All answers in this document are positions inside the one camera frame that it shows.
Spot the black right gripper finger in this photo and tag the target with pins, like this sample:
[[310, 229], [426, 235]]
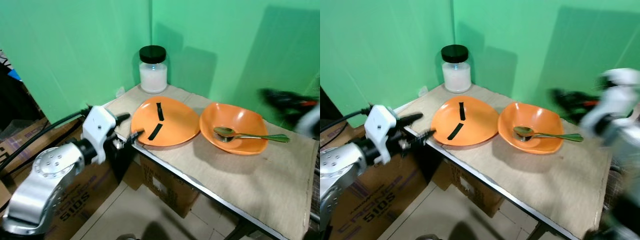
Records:
[[561, 96], [269, 97]]

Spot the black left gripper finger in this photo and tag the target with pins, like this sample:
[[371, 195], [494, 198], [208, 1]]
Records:
[[424, 135], [410, 118], [138, 135], [123, 117]]

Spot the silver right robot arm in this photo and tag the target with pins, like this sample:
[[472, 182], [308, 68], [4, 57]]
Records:
[[627, 160]]

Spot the small white clip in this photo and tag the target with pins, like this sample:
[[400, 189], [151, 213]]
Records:
[[423, 91], [120, 92]]

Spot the plain orange plate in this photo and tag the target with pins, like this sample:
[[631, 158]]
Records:
[[537, 117], [240, 120]]

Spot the orange plate with black strips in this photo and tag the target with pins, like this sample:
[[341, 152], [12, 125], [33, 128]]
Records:
[[175, 122], [477, 122]]

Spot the glass jar with black lid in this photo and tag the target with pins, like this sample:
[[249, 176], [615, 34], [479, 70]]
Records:
[[456, 75], [153, 75]]

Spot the small brown cardboard box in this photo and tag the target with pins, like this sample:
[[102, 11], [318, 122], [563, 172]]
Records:
[[167, 187], [472, 187]]

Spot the large printed cardboard box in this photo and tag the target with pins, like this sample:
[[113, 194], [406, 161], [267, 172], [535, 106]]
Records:
[[372, 207], [82, 205]]

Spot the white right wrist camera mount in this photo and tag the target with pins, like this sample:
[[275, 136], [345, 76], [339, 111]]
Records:
[[612, 100], [311, 122]]

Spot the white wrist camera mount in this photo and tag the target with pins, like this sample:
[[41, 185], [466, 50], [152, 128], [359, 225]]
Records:
[[380, 127], [311, 122], [97, 127], [612, 100]]

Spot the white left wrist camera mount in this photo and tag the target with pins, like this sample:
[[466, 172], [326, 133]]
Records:
[[380, 127], [97, 127]]

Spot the metal table frame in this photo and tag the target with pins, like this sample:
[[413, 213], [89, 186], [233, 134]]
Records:
[[525, 206], [225, 204]]

